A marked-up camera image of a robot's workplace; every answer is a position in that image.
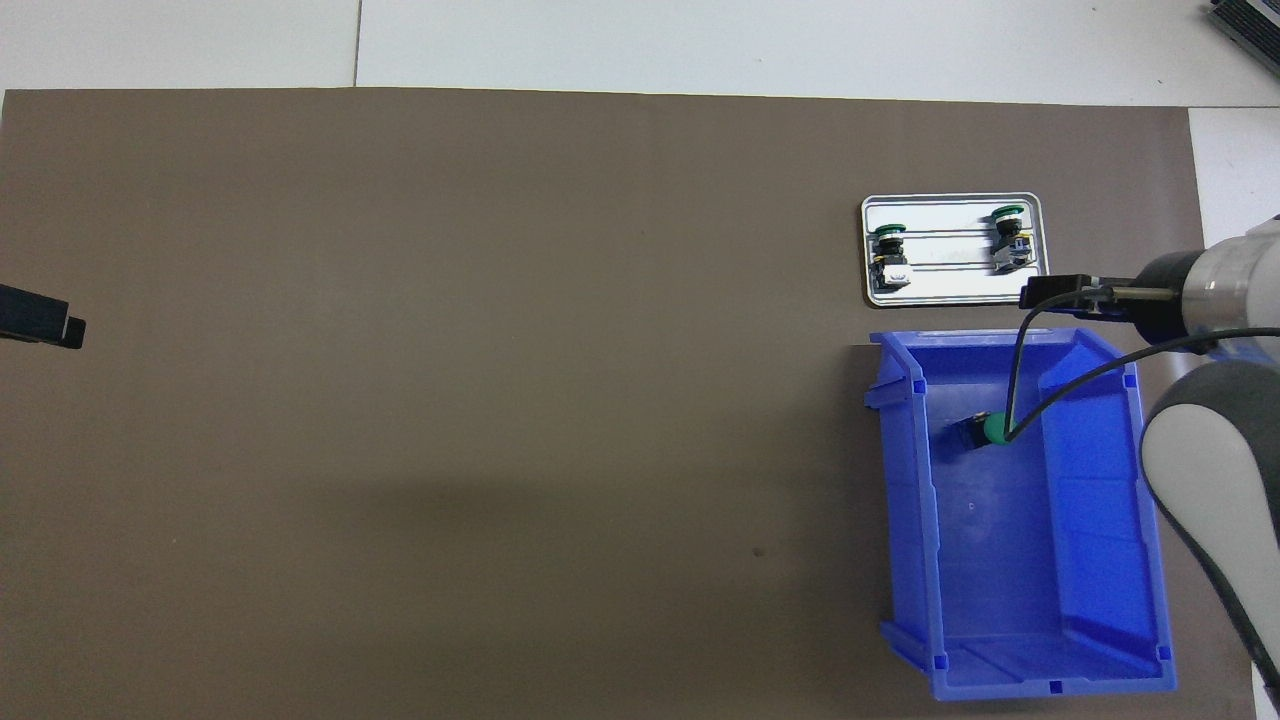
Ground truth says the silver metal tray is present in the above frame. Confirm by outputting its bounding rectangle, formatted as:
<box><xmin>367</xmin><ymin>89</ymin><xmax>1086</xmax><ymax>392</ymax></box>
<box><xmin>860</xmin><ymin>192</ymin><xmax>1054</xmax><ymax>308</ymax></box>

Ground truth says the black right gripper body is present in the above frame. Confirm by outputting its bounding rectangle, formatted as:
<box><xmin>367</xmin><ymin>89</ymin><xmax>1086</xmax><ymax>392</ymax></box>
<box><xmin>1105</xmin><ymin>252</ymin><xmax>1193</xmax><ymax>346</ymax></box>

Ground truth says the blue plastic storage bin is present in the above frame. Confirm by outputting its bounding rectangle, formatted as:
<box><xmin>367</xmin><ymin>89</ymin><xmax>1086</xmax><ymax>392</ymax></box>
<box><xmin>864</xmin><ymin>326</ymin><xmax>1179</xmax><ymax>703</ymax></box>

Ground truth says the green push button blue block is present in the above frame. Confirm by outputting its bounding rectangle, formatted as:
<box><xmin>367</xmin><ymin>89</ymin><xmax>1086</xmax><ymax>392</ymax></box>
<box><xmin>990</xmin><ymin>204</ymin><xmax>1033</xmax><ymax>274</ymax></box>

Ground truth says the brown table mat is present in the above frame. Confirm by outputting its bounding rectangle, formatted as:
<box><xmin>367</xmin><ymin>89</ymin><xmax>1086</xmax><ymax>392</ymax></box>
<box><xmin>0</xmin><ymin>88</ymin><xmax>1259</xmax><ymax>720</ymax></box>

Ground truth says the grey ribbed device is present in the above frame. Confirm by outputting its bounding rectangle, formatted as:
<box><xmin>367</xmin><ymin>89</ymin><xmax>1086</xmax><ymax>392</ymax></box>
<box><xmin>1205</xmin><ymin>0</ymin><xmax>1280</xmax><ymax>53</ymax></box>

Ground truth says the green push button switch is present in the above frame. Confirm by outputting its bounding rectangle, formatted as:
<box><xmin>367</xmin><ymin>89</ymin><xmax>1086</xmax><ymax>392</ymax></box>
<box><xmin>960</xmin><ymin>411</ymin><xmax>1013</xmax><ymax>449</ymax></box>

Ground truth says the green push button white block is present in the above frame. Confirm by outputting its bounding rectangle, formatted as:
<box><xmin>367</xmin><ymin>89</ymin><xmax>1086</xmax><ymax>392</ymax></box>
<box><xmin>870</xmin><ymin>224</ymin><xmax>913</xmax><ymax>294</ymax></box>

